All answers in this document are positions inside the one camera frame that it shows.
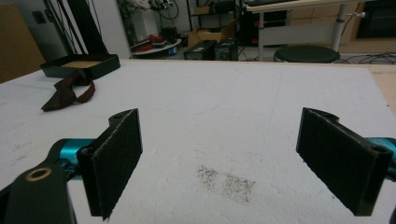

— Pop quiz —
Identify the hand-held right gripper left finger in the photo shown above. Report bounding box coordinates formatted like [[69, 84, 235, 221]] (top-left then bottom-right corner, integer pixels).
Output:
[[76, 107, 144, 221]]

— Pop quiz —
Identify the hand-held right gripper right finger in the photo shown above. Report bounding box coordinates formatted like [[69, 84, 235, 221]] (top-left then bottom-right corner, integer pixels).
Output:
[[295, 106, 394, 217]]

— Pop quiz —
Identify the dark red necktie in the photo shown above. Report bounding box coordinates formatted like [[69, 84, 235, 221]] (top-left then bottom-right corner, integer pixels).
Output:
[[40, 70, 96, 113]]

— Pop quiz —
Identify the black shallow box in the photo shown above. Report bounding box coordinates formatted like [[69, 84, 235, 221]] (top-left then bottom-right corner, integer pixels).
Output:
[[40, 53, 121, 80]]

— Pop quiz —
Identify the round black stool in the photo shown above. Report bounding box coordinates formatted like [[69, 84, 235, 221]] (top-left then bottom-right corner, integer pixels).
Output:
[[273, 45, 341, 63]]

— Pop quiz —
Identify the round white low table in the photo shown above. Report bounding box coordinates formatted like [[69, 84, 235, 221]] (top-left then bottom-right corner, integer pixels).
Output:
[[130, 38, 182, 60]]

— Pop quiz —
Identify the black tripod stand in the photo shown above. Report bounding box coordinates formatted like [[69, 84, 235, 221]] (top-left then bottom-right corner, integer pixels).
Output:
[[43, 0, 109, 56]]

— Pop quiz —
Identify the black electronic box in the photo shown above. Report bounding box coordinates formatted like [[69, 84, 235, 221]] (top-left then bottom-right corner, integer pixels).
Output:
[[183, 39, 218, 61], [213, 37, 240, 62]]

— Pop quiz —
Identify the brown board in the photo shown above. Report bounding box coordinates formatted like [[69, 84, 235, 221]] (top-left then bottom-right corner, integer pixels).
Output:
[[0, 3, 47, 84]]

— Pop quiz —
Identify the brown cardboard box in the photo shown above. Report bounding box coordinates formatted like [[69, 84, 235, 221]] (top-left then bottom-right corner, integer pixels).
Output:
[[187, 19, 237, 49]]

